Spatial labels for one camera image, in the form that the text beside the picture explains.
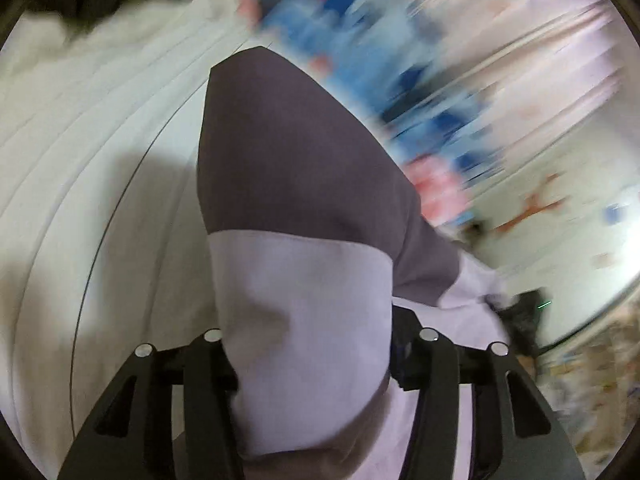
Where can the lilac and purple jacket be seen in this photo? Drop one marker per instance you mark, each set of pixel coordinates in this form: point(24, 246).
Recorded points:
point(300, 285)

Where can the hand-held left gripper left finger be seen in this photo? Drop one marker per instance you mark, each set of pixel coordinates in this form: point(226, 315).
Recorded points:
point(205, 375)

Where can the orange tree wall sticker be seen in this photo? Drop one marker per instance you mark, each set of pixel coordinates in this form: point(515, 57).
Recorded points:
point(535, 205)

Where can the blue whale print curtain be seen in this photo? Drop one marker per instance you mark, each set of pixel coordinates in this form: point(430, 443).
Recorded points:
point(360, 35)

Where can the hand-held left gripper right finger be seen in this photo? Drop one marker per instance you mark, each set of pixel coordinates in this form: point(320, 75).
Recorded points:
point(440, 375)

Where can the white striped bed sheet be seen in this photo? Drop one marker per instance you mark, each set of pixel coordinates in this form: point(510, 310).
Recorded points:
point(100, 160)

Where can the pink cloth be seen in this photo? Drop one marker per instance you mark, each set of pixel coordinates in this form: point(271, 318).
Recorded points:
point(246, 6)

